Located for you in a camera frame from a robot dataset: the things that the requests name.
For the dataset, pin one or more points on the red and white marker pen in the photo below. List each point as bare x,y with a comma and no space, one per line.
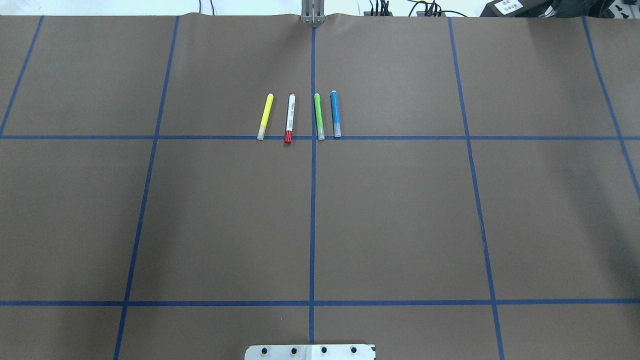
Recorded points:
290,118

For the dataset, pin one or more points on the yellow marker pen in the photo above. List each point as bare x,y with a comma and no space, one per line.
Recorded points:
265,116

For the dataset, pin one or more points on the green marker pen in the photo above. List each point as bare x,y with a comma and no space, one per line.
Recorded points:
318,112

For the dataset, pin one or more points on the aluminium frame post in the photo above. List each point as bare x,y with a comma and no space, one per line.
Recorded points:
313,12

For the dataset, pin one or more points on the blue marker pen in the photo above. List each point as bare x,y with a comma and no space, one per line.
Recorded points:
336,114

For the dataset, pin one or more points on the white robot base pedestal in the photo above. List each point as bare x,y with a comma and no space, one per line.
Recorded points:
311,352

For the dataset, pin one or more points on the black box with label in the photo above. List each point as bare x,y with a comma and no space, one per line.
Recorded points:
520,8

